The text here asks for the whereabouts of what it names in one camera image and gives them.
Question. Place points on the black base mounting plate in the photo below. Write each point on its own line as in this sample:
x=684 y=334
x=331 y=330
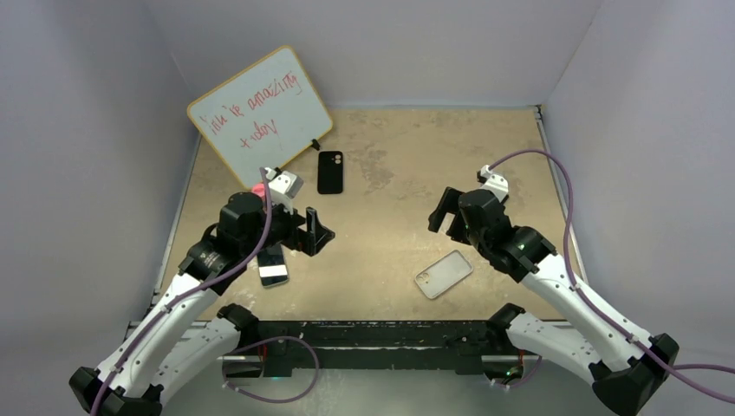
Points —
x=464 y=347

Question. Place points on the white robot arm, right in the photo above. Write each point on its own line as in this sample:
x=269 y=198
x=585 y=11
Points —
x=623 y=363

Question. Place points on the black phone case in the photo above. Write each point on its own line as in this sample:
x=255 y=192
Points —
x=330 y=175

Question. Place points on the black smartphone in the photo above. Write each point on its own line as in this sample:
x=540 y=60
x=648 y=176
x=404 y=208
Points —
x=271 y=266

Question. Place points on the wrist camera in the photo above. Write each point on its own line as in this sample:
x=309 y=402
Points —
x=284 y=186
x=493 y=182

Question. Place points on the whiteboard with red writing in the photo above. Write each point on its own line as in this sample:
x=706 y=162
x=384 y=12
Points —
x=264 y=116

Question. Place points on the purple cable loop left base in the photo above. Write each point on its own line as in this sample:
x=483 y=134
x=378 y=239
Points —
x=279 y=368

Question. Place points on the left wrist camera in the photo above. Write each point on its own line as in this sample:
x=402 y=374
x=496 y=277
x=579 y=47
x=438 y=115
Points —
x=284 y=186

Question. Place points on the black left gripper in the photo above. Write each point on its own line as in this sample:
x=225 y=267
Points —
x=315 y=236

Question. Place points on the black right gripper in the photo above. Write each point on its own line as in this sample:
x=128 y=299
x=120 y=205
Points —
x=449 y=204

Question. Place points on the clear phone case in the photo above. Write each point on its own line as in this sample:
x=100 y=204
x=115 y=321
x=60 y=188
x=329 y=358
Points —
x=440 y=276

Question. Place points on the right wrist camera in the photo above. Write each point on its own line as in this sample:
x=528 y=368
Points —
x=493 y=182

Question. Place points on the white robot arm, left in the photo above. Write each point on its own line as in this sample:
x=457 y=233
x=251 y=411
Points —
x=153 y=363

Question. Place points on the pink capped bottle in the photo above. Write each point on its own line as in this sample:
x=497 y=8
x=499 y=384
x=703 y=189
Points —
x=258 y=189

